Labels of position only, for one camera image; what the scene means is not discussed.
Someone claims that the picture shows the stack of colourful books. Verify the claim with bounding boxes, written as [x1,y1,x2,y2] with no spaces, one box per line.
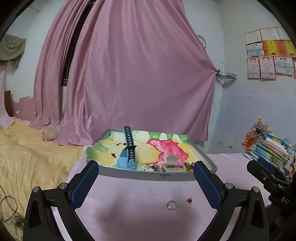
[241,117,295,176]

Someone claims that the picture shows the grey cardboard tray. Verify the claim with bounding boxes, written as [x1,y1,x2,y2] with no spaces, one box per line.
[98,128,217,181]

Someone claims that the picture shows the pink table cloth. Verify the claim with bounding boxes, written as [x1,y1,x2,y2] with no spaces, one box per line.
[52,152,278,241]

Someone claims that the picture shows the yellow bed blanket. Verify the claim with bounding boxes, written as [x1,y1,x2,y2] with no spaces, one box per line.
[1,119,83,240]

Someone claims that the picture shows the blue smart watch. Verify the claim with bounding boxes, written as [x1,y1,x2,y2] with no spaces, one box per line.
[117,126,137,170]

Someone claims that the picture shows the floral watercolour tray liner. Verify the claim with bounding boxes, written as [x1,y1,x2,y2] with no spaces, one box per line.
[85,129,201,172]

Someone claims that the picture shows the pink hanging sheet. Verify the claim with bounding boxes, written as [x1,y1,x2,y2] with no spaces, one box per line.
[0,64,15,130]

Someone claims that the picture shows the pink curtain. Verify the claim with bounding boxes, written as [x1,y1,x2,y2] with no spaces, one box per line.
[30,1,216,146]

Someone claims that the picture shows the olive green hanging cloth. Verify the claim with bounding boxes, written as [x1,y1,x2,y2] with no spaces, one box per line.
[0,34,26,69]

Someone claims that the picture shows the black floor cable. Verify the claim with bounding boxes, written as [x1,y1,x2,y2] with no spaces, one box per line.
[0,185,24,225]

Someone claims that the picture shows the wire wall rack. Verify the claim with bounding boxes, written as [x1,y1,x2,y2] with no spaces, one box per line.
[215,69,237,81]

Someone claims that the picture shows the wall certificates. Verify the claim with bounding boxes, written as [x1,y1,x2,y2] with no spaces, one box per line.
[244,27,295,81]

